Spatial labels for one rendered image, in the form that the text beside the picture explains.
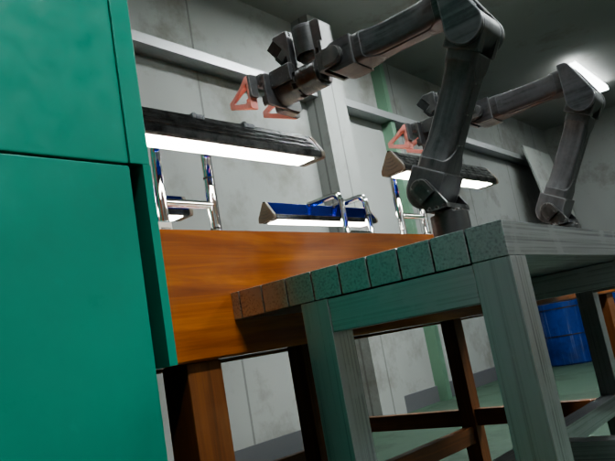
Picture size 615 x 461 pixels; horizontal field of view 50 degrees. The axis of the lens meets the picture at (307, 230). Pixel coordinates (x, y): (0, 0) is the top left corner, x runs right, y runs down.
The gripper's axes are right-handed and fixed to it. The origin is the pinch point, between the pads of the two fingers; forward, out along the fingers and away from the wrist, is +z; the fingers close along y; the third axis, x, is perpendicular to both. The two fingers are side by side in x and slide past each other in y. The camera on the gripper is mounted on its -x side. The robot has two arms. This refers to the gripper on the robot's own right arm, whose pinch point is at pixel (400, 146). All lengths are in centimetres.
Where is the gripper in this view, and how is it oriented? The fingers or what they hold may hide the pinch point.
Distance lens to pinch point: 185.7
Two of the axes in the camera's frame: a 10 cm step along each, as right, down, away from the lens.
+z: -7.6, 2.6, 6.0
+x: 1.8, 9.7, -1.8
